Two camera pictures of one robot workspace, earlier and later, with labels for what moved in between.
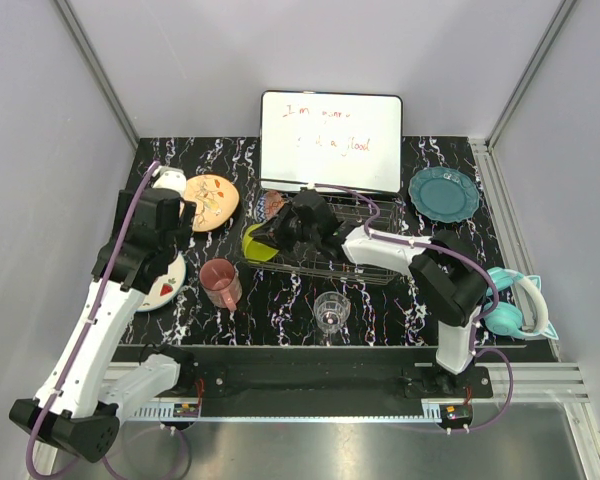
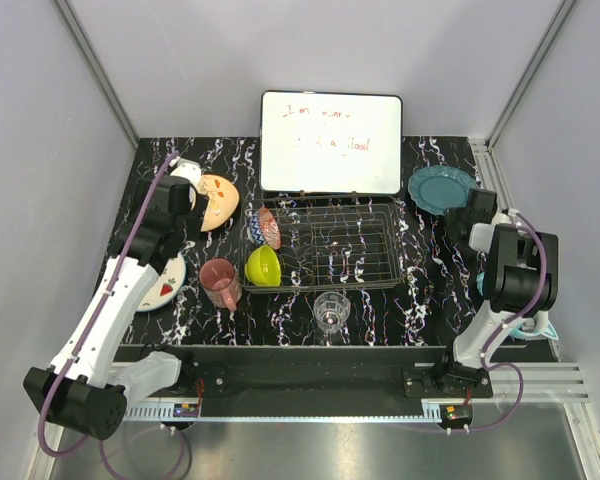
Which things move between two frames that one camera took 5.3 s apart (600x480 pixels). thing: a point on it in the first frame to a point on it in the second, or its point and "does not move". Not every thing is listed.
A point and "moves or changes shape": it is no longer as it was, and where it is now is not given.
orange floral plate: [216, 201] does not move
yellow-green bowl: [255, 252] to [263, 267]
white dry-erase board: [345, 139] does not move
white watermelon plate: [164, 290] does not move
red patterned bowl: [268, 203] moves or changes shape
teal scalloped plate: [444, 194] does not move
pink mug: [221, 284] does not move
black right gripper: [273, 231] to [451, 214]
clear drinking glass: [331, 310] does not move
